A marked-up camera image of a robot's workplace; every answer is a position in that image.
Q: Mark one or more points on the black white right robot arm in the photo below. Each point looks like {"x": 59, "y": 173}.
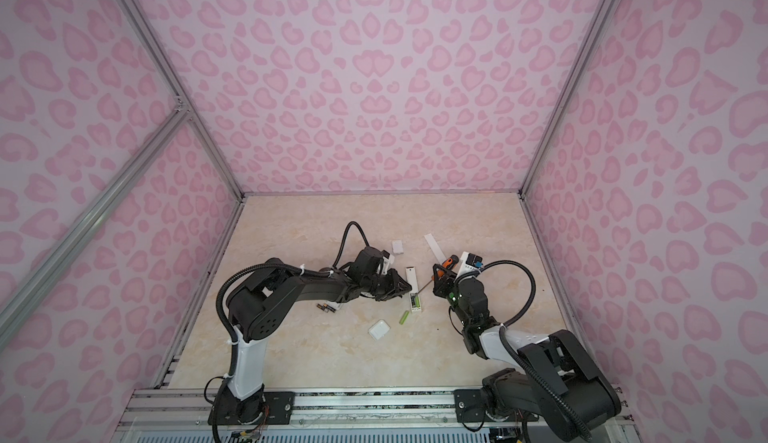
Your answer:
{"x": 549, "y": 376}

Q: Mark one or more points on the aluminium diagonal frame bar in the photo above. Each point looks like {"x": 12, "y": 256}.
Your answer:
{"x": 40, "y": 282}

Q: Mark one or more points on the orange handled screwdriver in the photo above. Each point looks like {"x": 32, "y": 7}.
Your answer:
{"x": 444, "y": 277}

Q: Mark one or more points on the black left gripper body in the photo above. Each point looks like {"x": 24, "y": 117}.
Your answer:
{"x": 385, "y": 286}

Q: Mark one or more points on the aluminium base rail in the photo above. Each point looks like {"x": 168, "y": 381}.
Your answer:
{"x": 385, "y": 414}

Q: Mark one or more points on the white air conditioner remote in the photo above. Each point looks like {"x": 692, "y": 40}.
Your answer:
{"x": 334, "y": 306}

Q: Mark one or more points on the aluminium corner frame post right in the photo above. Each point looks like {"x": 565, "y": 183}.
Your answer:
{"x": 591, "y": 41}

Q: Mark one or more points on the long white slim cover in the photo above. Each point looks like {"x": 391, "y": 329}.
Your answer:
{"x": 435, "y": 248}

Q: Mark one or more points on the aluminium corner frame post left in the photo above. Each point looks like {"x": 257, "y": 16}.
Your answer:
{"x": 143, "y": 29}

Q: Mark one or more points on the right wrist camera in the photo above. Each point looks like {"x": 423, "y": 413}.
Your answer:
{"x": 469, "y": 262}

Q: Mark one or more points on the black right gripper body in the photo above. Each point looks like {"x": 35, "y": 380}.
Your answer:
{"x": 453, "y": 294}

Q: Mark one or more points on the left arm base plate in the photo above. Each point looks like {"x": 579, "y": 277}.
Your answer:
{"x": 270, "y": 408}

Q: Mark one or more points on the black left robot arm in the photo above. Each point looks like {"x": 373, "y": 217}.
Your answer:
{"x": 254, "y": 302}

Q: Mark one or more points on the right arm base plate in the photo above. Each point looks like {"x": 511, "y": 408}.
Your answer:
{"x": 477, "y": 405}

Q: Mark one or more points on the slim white remote with display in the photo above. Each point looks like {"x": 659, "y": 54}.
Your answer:
{"x": 411, "y": 278}

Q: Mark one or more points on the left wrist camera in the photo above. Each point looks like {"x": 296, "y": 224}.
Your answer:
{"x": 372, "y": 260}

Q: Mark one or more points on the aluminium corner frame post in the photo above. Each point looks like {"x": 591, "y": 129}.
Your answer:
{"x": 143, "y": 29}
{"x": 591, "y": 41}

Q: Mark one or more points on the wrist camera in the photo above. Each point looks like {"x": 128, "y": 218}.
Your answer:
{"x": 469, "y": 262}
{"x": 372, "y": 260}

